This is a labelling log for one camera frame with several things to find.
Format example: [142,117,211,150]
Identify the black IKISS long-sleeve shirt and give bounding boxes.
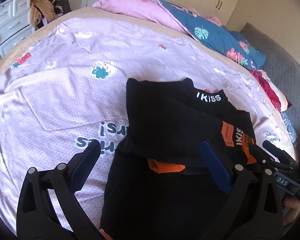
[101,79,255,239]

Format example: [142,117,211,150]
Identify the right hand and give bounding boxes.
[283,196,300,226]

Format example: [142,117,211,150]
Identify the left hand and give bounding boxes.
[99,229,113,240]

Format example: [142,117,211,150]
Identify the blue patterned pillow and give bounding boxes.
[280,112,298,147]

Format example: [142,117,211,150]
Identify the red and cream pillow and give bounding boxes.
[249,70,290,112]

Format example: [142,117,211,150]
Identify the grey quilted headboard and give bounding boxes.
[240,22,300,136]

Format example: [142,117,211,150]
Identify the pink strawberry print quilt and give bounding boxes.
[0,27,283,231]

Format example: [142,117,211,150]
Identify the blue floral duvet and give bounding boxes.
[93,0,267,70]

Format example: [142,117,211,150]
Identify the beige bed sheet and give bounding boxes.
[0,8,297,158]

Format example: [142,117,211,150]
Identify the white drawer cabinet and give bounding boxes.
[0,0,36,57]

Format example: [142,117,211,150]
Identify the tan fuzzy garment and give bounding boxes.
[30,0,57,27]

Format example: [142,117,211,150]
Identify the black bag on floor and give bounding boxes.
[49,0,72,17]

